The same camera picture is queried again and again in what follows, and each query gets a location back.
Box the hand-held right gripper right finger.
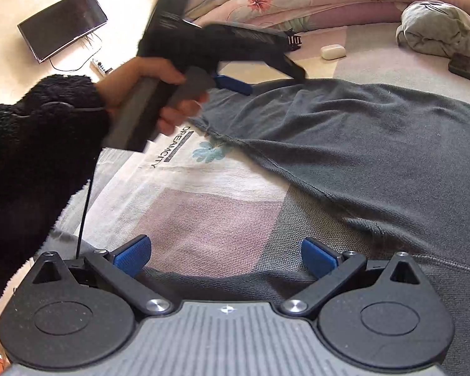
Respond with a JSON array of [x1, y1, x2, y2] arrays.
[[280, 237, 420, 318]]

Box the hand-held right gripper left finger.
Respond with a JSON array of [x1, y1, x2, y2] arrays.
[[33, 234, 175, 318]]

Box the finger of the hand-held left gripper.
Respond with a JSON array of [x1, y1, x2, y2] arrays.
[[212, 74, 254, 96], [264, 45, 308, 81]]

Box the dark grey pants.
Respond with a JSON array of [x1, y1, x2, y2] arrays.
[[139, 80, 470, 376]]

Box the person's left hand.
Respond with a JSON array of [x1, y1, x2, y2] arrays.
[[96, 57, 211, 138]]

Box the black hair claw clip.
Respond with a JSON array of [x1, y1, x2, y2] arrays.
[[286, 29, 303, 52]]

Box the white earbuds case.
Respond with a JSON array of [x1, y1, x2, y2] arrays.
[[320, 44, 346, 60]]

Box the white power strip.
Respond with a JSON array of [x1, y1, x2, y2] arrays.
[[90, 58, 113, 76]]

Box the black television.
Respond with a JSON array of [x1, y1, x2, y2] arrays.
[[18, 0, 108, 64]]

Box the light grey garment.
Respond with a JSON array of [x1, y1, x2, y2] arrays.
[[395, 2, 470, 75]]

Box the black smartphone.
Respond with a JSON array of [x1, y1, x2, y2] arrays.
[[448, 52, 470, 84]]

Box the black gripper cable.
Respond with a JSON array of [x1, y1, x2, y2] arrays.
[[76, 178, 94, 260]]

